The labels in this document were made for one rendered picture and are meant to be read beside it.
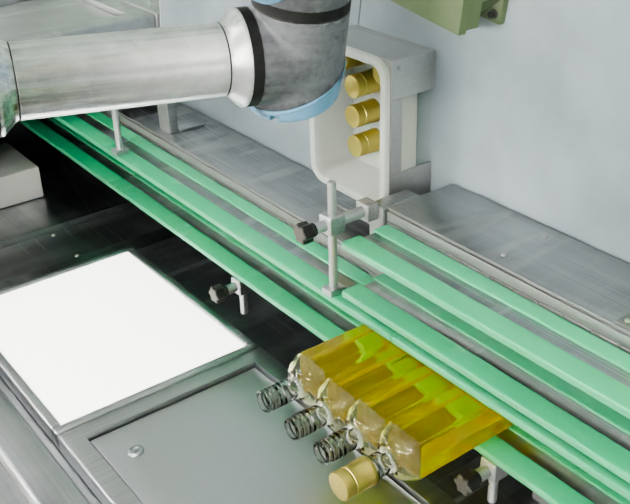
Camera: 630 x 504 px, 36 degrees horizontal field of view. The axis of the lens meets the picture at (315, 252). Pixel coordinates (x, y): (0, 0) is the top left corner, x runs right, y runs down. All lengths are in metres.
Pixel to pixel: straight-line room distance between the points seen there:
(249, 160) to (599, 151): 0.71
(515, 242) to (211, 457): 0.49
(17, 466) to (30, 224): 0.78
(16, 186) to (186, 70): 1.07
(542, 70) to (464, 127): 0.17
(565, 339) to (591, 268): 0.13
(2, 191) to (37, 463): 0.88
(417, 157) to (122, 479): 0.60
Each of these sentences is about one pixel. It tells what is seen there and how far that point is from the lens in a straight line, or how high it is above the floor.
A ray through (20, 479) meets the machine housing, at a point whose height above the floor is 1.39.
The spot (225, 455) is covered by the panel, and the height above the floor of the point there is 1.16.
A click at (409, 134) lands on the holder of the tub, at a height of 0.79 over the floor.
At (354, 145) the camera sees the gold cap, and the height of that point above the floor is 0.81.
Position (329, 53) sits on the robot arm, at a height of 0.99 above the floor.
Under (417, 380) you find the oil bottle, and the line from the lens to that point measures 1.18.
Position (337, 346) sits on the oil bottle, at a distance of 1.23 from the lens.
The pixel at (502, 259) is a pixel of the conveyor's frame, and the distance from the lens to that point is 1.18.
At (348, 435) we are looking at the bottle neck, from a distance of 1.12.
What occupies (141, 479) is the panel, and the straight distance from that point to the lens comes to 1.30.
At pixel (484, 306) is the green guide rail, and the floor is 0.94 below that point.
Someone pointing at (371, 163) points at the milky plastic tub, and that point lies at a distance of 1.47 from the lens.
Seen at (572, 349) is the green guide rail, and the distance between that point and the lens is 1.07.
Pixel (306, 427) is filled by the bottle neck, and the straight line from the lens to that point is 1.14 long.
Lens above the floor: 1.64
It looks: 31 degrees down
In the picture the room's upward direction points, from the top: 111 degrees counter-clockwise
